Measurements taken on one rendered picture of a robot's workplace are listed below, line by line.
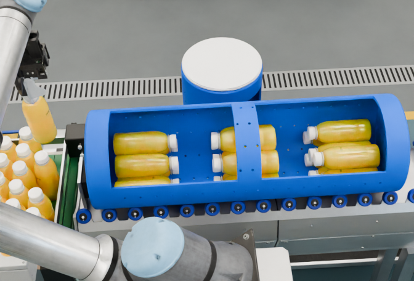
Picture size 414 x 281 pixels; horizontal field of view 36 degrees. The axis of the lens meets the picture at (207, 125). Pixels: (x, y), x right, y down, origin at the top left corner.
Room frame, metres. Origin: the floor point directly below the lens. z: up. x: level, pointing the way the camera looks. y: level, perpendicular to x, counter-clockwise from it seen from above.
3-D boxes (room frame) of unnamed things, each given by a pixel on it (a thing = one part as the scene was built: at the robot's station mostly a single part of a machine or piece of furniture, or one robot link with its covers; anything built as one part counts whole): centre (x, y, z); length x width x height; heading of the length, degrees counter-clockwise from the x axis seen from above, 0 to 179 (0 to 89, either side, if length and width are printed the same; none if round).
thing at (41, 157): (1.21, 0.49, 1.07); 0.04 x 0.04 x 0.02
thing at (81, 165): (1.18, 0.37, 0.99); 0.10 x 0.02 x 0.12; 2
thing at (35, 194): (1.08, 0.48, 1.07); 0.04 x 0.04 x 0.02
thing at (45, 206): (1.08, 0.48, 0.98); 0.07 x 0.07 x 0.17
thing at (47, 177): (1.21, 0.49, 0.98); 0.07 x 0.07 x 0.17
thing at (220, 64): (1.66, -0.06, 1.03); 0.28 x 0.28 x 0.01
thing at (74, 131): (1.38, 0.42, 0.95); 0.10 x 0.07 x 0.10; 2
